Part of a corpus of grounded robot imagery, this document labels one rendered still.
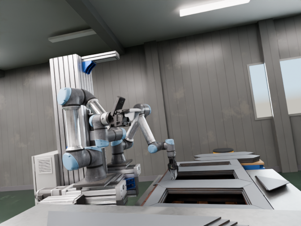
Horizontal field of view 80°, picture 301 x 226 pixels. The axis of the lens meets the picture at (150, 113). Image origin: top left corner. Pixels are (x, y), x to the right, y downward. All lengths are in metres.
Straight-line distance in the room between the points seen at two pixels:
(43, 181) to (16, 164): 4.62
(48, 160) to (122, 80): 3.36
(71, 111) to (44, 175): 0.67
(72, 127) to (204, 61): 3.84
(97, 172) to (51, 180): 0.48
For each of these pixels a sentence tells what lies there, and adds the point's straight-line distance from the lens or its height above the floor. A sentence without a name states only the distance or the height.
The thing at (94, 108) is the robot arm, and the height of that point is 1.53.
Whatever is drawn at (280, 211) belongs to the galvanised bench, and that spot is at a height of 1.05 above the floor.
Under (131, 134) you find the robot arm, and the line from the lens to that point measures 1.84.
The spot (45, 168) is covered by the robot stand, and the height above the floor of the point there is 1.12.
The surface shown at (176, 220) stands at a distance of 0.65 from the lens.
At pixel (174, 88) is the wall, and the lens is 4.43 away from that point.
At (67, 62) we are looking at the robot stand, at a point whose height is 1.97.
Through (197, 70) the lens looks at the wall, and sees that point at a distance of 4.54.
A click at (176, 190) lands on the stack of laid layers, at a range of 1.54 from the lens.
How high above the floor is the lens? 1.38
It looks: 3 degrees up
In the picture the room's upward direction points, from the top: 7 degrees counter-clockwise
